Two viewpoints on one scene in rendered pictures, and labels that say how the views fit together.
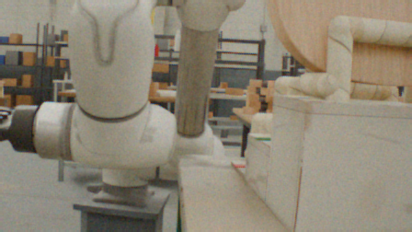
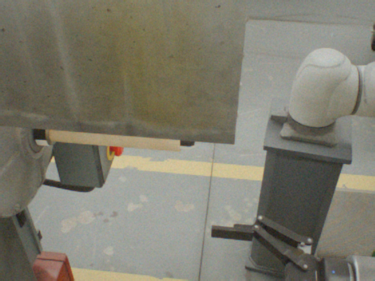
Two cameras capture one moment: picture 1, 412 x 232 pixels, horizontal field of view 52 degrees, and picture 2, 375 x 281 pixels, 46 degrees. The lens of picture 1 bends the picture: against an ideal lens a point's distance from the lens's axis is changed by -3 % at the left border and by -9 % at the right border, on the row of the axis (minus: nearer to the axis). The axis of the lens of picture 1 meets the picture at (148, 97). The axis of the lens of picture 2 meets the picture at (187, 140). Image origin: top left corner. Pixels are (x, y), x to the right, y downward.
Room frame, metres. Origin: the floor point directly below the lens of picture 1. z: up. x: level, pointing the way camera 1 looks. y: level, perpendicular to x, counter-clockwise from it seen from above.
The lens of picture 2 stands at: (0.30, 0.38, 1.65)
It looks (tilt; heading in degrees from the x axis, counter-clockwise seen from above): 41 degrees down; 4
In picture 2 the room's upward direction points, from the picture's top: straight up
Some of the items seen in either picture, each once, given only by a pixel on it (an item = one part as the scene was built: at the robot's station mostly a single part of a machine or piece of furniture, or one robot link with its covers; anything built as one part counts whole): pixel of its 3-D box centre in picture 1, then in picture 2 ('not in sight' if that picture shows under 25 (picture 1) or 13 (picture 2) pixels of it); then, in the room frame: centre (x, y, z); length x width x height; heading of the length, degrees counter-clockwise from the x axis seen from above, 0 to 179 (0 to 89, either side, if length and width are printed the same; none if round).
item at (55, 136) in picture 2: not in sight; (116, 134); (0.76, 0.52, 1.25); 0.18 x 0.03 x 0.03; 87
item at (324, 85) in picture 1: (318, 84); not in sight; (0.59, -0.23, 1.12); 0.11 x 0.03 x 0.03; 1
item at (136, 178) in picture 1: (130, 149); (322, 84); (1.49, 0.05, 0.87); 0.18 x 0.16 x 0.22; 88
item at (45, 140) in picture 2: not in sight; (46, 129); (0.76, 0.62, 1.25); 0.05 x 0.02 x 0.05; 177
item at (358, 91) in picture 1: (345, 89); not in sight; (0.71, -0.33, 1.12); 0.20 x 0.03 x 0.03; 90
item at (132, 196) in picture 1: (119, 189); (305, 118); (1.49, 0.08, 0.73); 0.22 x 0.18 x 0.06; 80
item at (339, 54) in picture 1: (338, 64); not in sight; (0.55, -0.24, 1.15); 0.03 x 0.03 x 0.09
